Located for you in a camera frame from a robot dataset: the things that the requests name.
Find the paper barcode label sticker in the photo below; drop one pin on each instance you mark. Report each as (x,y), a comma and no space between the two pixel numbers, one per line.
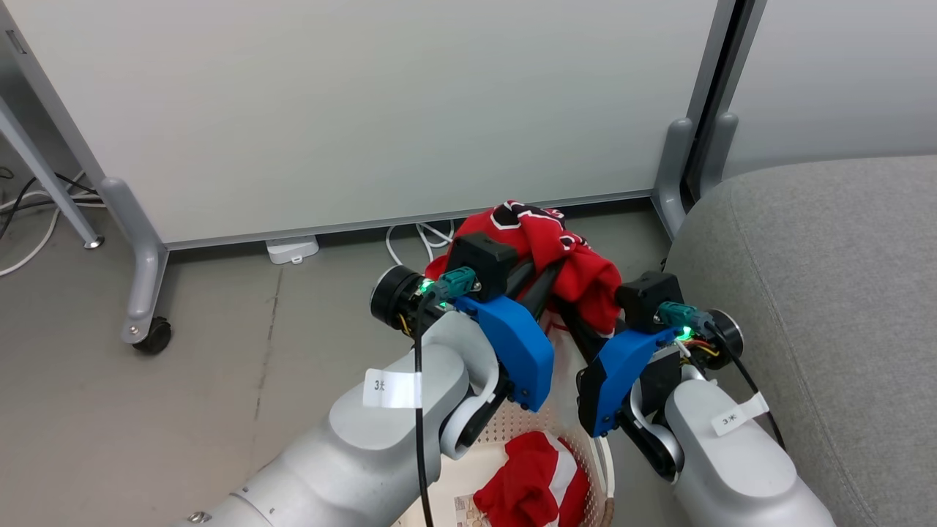
(468,512)

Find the red garment black white print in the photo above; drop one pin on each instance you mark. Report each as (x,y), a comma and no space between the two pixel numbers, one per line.
(578,256)

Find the black caster wheel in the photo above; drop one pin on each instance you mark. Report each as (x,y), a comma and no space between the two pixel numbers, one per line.
(154,337)

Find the grey fabric sofa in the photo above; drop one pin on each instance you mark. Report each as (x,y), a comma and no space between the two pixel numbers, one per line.
(827,293)

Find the grey metal table leg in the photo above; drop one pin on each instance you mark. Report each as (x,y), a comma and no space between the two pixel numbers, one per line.
(44,172)

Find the cream perforated laundry basket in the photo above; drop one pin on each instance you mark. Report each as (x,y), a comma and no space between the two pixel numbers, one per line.
(585,446)

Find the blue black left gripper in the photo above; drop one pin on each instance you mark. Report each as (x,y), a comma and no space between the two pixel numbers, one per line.
(523,351)

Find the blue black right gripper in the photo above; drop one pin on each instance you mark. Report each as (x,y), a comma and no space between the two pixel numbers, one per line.
(615,373)

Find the small white adaptor box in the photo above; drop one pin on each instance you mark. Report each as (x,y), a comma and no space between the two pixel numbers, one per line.
(293,249)

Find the wide white partition panel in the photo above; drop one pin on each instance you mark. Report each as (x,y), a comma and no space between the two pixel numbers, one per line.
(366,110)

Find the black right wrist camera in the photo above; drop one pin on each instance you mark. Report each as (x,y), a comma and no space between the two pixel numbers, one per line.
(648,296)

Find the red garment white stripes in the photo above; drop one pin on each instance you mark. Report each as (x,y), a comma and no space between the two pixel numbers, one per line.
(531,483)

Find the narrow white partition panel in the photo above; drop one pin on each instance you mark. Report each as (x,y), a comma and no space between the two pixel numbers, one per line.
(842,73)

